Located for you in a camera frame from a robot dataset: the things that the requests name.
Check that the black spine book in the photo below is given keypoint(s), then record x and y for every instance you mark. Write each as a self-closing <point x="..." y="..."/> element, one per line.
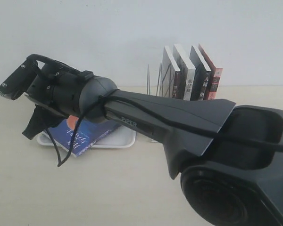
<point x="202" y="74"/>

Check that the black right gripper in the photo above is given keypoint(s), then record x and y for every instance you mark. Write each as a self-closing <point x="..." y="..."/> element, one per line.
<point x="59" y="92"/>

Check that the red orange spine book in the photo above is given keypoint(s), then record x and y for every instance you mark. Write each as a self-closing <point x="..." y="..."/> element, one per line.
<point x="216" y="72"/>

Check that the dark brown spine book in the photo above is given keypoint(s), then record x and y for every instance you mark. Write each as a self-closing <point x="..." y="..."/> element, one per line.
<point x="170" y="75"/>

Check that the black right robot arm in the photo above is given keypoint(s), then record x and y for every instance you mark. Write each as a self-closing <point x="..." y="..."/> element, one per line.
<point x="229" y="158"/>

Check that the white wire book rack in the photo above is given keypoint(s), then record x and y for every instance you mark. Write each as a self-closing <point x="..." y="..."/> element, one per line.
<point x="148" y="86"/>

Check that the blue spine book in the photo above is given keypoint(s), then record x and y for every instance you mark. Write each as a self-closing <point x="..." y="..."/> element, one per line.
<point x="87" y="135"/>

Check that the white grey spine book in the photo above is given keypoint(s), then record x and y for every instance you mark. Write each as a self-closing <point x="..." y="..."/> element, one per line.
<point x="187" y="71"/>

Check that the white rectangular plastic tray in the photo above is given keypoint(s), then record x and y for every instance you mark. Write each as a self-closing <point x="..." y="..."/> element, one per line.
<point x="122" y="137"/>

